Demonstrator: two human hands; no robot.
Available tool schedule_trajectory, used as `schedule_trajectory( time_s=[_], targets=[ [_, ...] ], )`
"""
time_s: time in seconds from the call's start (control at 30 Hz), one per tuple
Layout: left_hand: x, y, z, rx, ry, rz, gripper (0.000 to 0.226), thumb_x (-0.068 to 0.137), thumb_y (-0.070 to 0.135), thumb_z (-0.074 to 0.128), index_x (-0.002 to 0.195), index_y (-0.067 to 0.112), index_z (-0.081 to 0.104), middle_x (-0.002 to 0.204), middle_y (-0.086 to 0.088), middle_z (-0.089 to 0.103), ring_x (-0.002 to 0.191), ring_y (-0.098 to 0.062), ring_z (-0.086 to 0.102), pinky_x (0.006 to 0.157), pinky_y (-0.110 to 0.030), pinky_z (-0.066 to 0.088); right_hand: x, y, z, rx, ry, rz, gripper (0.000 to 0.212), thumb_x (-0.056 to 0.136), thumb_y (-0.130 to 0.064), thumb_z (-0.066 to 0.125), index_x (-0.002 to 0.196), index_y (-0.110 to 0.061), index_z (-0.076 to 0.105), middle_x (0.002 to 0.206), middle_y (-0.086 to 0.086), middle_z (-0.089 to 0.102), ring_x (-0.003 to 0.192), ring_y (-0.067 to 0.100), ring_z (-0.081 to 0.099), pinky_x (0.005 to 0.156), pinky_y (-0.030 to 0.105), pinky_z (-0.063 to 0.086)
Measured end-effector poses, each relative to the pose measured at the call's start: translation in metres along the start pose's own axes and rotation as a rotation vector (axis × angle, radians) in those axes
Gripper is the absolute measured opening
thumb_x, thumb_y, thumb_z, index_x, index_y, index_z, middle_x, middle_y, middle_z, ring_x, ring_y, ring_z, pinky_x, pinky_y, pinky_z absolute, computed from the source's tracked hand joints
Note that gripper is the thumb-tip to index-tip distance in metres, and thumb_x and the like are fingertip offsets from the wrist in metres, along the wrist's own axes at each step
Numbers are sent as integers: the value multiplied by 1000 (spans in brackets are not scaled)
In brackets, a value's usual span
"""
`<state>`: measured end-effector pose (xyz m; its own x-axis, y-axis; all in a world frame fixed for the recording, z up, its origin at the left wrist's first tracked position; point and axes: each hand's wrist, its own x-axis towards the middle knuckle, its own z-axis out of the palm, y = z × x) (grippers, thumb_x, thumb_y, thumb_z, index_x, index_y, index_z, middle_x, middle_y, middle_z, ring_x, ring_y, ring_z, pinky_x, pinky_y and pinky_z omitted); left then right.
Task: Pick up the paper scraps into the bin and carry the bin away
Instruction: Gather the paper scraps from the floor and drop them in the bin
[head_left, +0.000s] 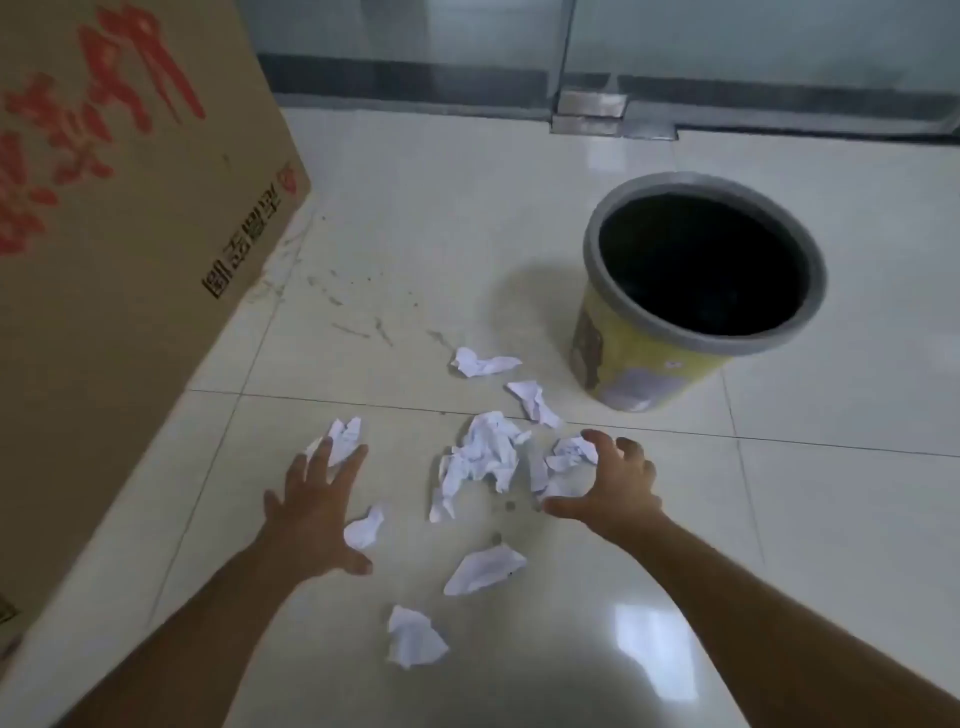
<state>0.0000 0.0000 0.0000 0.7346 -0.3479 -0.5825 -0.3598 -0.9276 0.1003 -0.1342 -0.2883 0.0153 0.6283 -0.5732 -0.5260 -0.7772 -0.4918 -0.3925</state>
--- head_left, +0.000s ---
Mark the yellow trash bin grey rim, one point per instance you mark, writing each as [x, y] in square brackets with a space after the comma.
[637, 360]

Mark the person's left thumb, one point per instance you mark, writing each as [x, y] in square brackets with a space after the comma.
[356, 564]

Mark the brown cardboard box red print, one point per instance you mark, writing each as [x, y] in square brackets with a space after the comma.
[112, 247]

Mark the scattered crumpled white papers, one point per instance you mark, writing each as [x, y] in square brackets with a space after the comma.
[484, 457]

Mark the metal glass door clamp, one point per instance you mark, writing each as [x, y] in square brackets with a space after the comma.
[591, 105]

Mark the person's left hand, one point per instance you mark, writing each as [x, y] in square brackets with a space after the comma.
[311, 525]

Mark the frosted glass door panel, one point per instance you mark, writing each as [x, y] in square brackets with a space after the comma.
[405, 45]
[765, 45]

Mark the person's right thumb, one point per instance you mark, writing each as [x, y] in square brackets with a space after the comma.
[570, 507]

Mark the person's right hand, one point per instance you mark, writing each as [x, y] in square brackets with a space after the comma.
[626, 495]

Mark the person's right forearm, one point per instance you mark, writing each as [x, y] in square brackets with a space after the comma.
[765, 637]

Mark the person's left forearm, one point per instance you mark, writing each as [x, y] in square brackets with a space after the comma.
[202, 637]

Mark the person's left middle finger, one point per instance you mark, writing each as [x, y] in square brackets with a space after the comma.
[321, 461]

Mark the white paper ball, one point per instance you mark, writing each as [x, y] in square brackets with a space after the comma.
[566, 461]

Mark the person's left little finger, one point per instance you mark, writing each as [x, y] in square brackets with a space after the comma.
[271, 506]

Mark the person's right middle finger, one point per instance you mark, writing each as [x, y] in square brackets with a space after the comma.
[632, 450]

